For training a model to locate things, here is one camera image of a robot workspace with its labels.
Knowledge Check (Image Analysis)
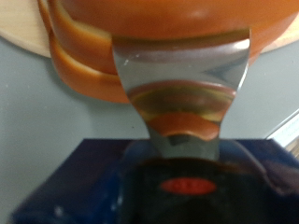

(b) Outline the toy bread slice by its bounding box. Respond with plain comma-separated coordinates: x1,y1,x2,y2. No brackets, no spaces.
59,0,299,66
46,0,120,76
49,34,130,105

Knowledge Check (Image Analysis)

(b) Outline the silver toaster oven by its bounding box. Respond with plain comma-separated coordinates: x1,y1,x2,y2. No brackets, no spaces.
0,34,299,224

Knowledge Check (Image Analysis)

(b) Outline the metal spatula with blue grip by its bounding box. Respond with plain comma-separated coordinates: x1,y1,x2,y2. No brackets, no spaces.
8,27,299,224

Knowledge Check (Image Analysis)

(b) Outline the round wooden serving board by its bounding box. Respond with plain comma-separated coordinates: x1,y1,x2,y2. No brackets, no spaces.
0,0,299,59

